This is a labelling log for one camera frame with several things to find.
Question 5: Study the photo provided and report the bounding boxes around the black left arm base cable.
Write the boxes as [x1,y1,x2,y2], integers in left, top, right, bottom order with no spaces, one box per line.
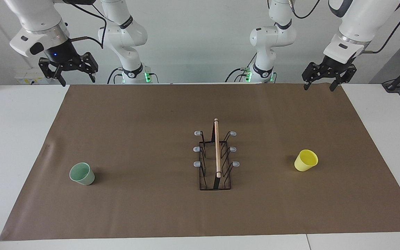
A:
[225,52,258,83]

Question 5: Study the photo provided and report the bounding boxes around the yellow plastic cup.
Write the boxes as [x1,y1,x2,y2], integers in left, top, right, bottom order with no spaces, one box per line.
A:
[294,149,319,172]

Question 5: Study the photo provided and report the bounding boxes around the black arm gripper cable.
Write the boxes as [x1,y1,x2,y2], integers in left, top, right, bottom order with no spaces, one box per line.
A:
[362,0,400,55]
[61,0,107,49]

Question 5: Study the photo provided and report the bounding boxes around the black right arm base cable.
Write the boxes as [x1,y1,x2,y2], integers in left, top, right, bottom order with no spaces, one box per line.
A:
[107,67,124,84]

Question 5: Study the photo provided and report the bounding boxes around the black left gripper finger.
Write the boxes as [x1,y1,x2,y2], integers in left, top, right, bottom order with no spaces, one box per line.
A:
[329,65,357,92]
[302,62,325,91]

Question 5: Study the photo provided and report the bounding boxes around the white power socket box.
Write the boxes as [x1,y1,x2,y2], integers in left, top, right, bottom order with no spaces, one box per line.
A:
[14,68,53,85]

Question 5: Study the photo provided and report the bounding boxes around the black wire cup rack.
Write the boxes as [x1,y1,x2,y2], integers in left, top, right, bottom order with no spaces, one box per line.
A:
[193,118,240,191]

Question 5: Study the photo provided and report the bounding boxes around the brown paper mat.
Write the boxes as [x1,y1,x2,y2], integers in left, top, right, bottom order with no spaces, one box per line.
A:
[0,83,400,241]

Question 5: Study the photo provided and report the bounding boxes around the black arm base cable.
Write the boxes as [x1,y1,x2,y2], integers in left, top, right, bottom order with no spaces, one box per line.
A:
[107,67,124,84]
[225,52,258,83]

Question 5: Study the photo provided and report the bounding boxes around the black right arm gripper cable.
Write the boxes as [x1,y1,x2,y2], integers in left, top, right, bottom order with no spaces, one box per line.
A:
[61,0,107,49]

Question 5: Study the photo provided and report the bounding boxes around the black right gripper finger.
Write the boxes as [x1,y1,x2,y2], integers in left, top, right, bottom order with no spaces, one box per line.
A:
[39,57,67,86]
[81,52,99,83]

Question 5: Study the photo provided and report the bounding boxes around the black left arm gripper cable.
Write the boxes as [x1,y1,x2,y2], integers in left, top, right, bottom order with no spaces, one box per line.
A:
[362,0,400,55]

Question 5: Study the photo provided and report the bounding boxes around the pale green plastic cup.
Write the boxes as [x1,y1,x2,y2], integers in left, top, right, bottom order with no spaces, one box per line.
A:
[69,162,95,186]

